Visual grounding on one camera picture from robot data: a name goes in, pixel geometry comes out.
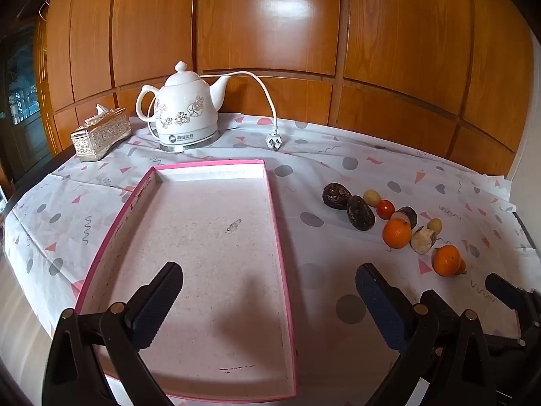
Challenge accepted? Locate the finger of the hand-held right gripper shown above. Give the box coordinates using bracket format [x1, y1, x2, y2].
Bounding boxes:
[485, 273, 541, 340]

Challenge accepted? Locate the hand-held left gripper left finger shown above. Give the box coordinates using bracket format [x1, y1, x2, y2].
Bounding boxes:
[46, 261, 184, 406]

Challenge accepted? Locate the window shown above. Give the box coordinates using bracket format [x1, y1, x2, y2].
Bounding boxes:
[5, 29, 44, 172]

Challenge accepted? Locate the silver embossed tissue box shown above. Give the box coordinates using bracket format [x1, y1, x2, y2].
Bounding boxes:
[70, 104, 130, 162]

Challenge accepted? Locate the round dark brown fruit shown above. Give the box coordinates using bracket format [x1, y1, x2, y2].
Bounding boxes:
[322, 182, 352, 210]

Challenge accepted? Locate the white ceramic electric kettle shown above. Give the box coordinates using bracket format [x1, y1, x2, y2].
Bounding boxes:
[136, 62, 232, 146]

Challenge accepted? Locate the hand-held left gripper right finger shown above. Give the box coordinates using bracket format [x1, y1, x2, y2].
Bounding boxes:
[355, 262, 505, 406]

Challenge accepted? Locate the white patterned tablecloth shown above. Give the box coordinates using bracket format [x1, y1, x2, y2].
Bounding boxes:
[0, 112, 534, 406]

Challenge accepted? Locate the white power cord with plug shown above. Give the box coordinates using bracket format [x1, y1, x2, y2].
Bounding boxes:
[200, 71, 285, 152]

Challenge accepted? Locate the wooden panelled wardrobe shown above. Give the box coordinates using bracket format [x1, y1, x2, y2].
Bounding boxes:
[34, 0, 538, 178]

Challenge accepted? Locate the dark sugarcane piece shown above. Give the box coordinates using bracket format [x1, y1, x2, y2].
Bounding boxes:
[391, 206, 419, 230]

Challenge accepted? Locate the pink shallow cardboard box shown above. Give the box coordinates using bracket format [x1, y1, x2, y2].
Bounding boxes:
[74, 159, 298, 404]

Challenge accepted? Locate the orange mandarin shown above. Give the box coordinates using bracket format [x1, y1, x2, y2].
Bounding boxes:
[382, 218, 412, 250]
[433, 245, 462, 278]

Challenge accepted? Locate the pale peeled sugarcane piece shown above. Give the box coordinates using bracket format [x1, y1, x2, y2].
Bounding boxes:
[410, 227, 438, 255]

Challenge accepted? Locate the oblong dark brown fruit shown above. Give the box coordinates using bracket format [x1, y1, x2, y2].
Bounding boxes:
[346, 195, 376, 232]

